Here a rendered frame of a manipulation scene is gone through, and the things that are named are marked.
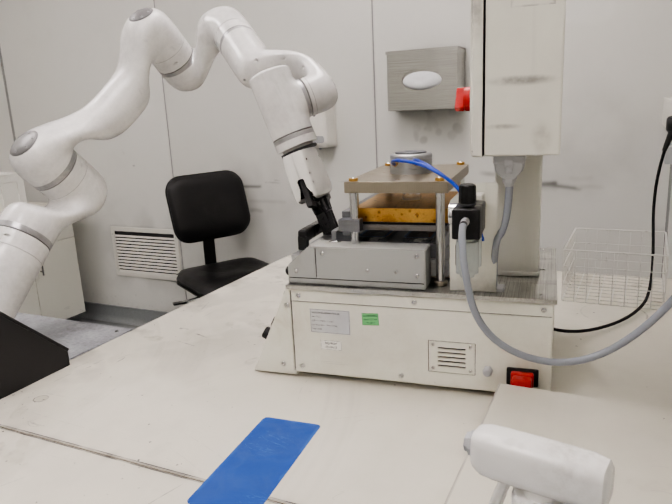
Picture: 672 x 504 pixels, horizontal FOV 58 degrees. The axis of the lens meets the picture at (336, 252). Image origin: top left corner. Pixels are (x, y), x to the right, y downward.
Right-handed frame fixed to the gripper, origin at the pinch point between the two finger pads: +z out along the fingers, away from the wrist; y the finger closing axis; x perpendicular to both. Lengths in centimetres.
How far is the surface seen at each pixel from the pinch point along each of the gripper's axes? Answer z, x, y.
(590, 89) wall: -3, 61, -150
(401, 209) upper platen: 1.9, 18.1, 10.2
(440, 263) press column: 12.5, 21.9, 13.2
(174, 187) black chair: -32, -121, -132
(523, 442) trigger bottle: 11, 39, 80
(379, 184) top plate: -3.7, 17.0, 13.5
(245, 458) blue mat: 25, -7, 44
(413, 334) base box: 22.1, 14.1, 16.9
